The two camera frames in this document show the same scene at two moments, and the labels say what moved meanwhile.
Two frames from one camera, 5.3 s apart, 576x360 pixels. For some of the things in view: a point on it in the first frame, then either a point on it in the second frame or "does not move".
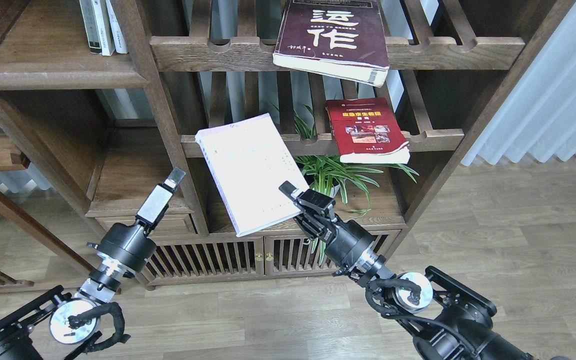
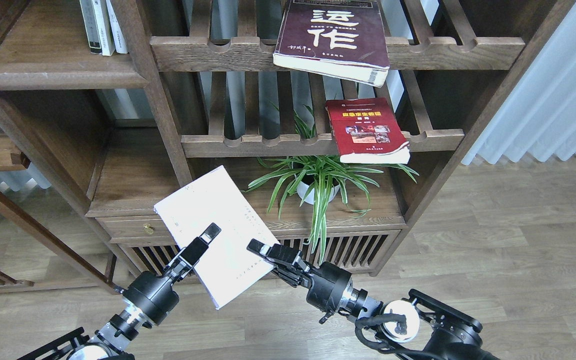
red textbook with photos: (366, 131) does not move
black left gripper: (129, 245) to (153, 296)
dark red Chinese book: (344, 39) does not move
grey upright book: (90, 26) does not move
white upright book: (104, 27) does not move
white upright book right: (120, 45) does not move
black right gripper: (344, 240) to (329, 287)
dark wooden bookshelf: (290, 168) does not move
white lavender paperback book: (249, 161) to (228, 269)
